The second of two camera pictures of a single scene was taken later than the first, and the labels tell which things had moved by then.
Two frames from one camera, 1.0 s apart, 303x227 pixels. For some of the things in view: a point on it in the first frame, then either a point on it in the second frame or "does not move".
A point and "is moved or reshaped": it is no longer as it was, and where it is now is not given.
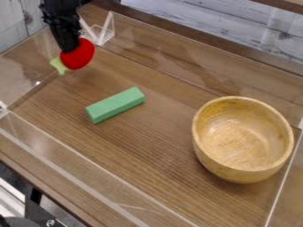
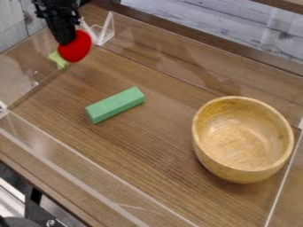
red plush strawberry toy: [78, 58] is moved or reshaped
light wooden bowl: [242, 138] does not move
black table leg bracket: [35, 213] does not move
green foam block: [115, 104] does not move
